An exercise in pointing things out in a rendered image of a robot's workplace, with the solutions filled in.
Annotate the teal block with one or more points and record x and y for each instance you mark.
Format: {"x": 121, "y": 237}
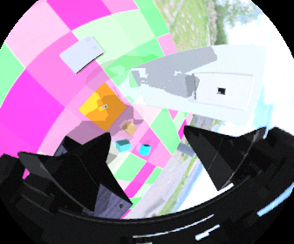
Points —
{"x": 123, "y": 145}

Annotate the cyan cube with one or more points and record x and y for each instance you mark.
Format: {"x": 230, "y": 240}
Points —
{"x": 144, "y": 149}

